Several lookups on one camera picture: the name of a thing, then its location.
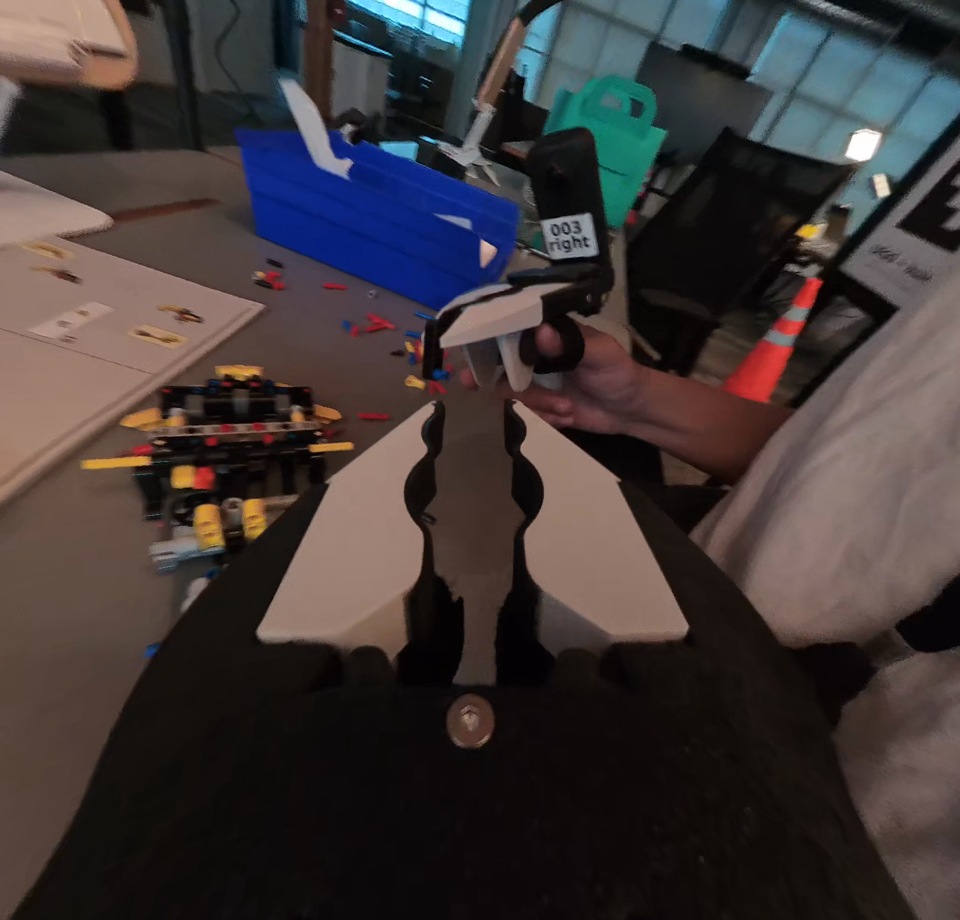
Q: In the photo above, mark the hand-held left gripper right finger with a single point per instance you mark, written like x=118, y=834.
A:
x=607, y=560

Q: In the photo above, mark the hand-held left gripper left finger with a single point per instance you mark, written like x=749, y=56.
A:
x=345, y=560

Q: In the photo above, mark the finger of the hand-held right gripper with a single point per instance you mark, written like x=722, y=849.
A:
x=495, y=324
x=495, y=295

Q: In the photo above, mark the toy brick car chassis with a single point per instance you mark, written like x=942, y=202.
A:
x=225, y=448

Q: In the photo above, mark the person's right hand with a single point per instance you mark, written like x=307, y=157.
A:
x=607, y=388

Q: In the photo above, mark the dark dotted panel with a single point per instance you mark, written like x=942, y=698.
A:
x=660, y=485

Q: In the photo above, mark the pile of red blue pins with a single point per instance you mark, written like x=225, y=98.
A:
x=379, y=324

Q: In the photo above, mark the white and tan desk lamp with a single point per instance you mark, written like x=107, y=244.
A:
x=502, y=58

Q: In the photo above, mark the blue plastic bin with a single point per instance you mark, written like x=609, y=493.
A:
x=360, y=215

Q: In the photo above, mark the black monitor screen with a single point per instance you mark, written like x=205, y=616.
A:
x=705, y=103

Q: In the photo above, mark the black office chair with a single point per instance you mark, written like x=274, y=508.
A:
x=720, y=245

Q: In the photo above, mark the red and black toy pieces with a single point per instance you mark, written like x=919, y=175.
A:
x=268, y=279

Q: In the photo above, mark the white paper sheet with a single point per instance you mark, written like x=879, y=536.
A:
x=311, y=129

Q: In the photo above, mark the white printed t-shirt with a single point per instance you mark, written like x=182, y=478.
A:
x=847, y=485

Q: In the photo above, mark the orange traffic cone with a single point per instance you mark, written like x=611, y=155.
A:
x=772, y=350

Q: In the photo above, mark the building instruction book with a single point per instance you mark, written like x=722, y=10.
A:
x=90, y=350

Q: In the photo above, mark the white stand with flat base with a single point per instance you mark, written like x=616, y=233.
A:
x=37, y=212

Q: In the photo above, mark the wooden support post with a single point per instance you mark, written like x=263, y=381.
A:
x=321, y=35

